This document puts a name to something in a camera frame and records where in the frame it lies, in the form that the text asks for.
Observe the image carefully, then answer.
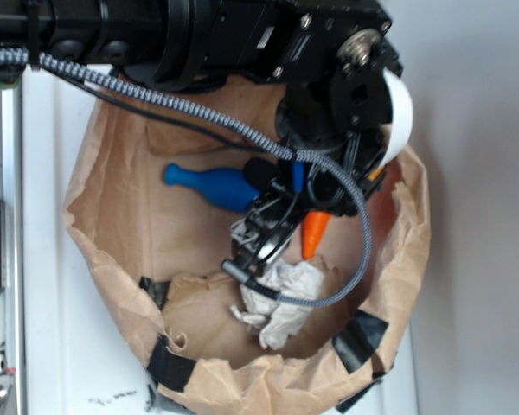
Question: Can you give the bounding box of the white plastic sink counter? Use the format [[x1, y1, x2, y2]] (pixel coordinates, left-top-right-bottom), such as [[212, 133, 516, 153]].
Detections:
[[20, 64, 418, 415]]

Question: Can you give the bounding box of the orange plastic toy carrot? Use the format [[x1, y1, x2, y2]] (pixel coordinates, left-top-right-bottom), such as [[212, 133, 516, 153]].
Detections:
[[302, 211, 331, 259]]

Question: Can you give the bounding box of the aluminium frame rail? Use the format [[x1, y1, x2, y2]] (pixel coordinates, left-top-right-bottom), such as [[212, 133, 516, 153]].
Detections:
[[0, 86, 27, 414]]

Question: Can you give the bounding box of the grey braided cable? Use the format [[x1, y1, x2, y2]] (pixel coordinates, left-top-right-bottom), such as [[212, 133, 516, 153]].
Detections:
[[0, 47, 374, 309]]

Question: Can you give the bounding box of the white curved camera mount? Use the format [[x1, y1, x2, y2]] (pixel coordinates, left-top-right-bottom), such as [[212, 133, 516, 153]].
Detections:
[[378, 68, 413, 167]]

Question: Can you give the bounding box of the white paper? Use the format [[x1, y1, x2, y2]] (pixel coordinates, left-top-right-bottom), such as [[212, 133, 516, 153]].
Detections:
[[230, 259, 324, 350]]

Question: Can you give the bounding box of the brown paper bag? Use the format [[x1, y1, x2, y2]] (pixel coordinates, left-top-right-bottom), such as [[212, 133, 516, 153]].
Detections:
[[63, 101, 431, 414]]

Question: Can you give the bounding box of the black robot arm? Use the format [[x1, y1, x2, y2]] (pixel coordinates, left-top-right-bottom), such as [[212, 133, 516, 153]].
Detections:
[[0, 1, 402, 283]]

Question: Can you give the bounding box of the blue plastic toy bottle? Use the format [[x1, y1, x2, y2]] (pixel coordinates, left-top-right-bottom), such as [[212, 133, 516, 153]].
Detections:
[[163, 163, 260, 213]]

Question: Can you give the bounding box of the thin black cable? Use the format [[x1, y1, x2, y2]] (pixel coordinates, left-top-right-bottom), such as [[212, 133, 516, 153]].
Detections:
[[68, 80, 286, 156]]

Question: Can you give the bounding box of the black gripper body with wires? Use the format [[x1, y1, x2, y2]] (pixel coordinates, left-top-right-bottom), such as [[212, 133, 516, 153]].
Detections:
[[222, 129, 384, 281]]

